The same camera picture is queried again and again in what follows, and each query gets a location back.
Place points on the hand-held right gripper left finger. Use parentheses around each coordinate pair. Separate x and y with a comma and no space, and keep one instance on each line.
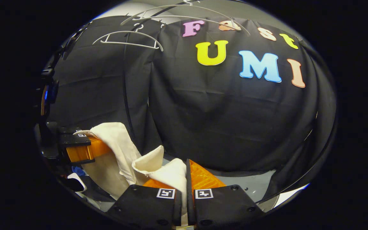
(145,207)

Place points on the black backdrop cloth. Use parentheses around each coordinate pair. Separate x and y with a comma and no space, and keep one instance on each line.
(219,121)

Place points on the white plastic clothes hanger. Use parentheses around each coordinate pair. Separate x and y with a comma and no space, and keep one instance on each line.
(128,44)
(158,16)

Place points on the blue cloth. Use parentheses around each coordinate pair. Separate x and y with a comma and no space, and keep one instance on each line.
(78,171)

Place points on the cream shirt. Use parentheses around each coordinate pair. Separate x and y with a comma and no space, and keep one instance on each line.
(120,143)

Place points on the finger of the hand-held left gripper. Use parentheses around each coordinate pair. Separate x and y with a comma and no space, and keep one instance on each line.
(81,151)

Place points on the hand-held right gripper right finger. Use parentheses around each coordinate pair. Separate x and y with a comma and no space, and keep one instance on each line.
(189,182)

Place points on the black clothes rack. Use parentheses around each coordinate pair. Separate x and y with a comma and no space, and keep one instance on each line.
(127,95)

